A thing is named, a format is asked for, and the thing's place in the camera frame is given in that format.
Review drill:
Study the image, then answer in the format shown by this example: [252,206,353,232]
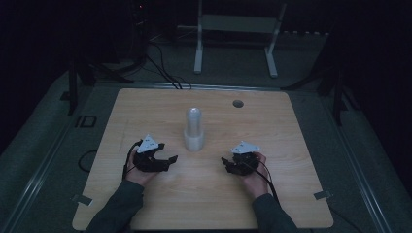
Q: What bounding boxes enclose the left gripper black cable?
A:
[121,139,144,181]

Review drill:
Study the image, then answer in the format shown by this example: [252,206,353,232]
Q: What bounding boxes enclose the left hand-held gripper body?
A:
[132,134,170,173]

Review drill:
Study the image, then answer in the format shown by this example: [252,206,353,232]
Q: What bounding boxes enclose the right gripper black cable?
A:
[246,159,282,206]

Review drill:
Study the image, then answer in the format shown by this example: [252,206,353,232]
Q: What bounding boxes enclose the white metal stand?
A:
[193,0,288,79]

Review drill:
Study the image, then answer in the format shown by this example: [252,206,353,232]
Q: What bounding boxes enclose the grey tape piece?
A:
[313,190,333,201]
[71,194,94,207]

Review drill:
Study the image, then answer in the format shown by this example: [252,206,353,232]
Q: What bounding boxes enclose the black floor cables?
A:
[145,41,192,90]

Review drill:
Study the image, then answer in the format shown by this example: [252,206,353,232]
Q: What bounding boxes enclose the person's right hand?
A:
[241,151,273,199]

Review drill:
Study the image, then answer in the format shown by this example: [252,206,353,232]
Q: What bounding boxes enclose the black metal stand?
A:
[281,62,349,128]
[65,60,134,117]

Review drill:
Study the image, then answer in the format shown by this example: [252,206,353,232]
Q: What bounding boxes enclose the black looped cable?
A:
[78,149,98,174]

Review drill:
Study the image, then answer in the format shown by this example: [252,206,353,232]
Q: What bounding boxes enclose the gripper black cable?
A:
[121,139,144,181]
[246,159,282,206]

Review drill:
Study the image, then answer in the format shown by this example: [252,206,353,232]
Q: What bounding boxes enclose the stack of clear plastic cups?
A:
[183,107,205,152]

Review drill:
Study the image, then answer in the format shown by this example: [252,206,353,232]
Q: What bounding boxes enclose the black rectangular floor bracket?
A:
[74,115,98,128]

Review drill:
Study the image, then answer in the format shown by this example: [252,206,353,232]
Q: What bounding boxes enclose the person's left hand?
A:
[125,157,159,187]

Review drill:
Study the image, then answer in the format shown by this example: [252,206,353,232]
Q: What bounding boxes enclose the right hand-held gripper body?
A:
[229,140,261,177]

